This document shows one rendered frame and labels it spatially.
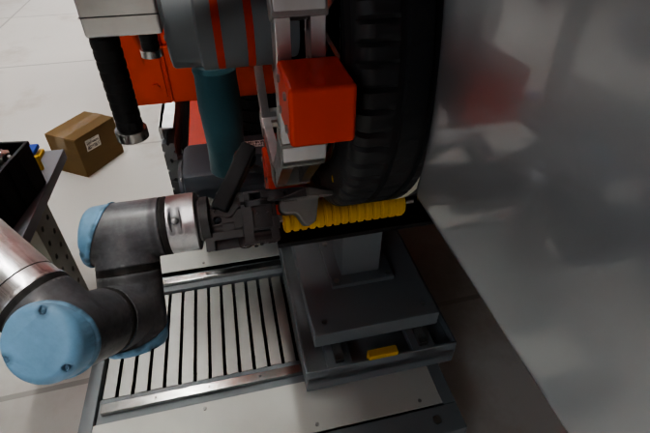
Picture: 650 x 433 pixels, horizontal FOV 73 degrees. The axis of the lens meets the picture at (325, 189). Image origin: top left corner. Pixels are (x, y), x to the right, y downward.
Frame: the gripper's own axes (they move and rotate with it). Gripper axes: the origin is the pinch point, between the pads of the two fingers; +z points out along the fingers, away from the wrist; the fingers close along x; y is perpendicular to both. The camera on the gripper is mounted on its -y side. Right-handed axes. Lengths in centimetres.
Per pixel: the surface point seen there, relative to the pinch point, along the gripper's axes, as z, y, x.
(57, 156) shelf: -59, -25, -52
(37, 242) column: -63, -3, -46
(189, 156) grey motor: -27, -22, -54
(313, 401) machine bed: -4, 44, -36
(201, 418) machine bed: -29, 42, -37
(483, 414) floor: 36, 55, -36
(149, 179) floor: -51, -30, -120
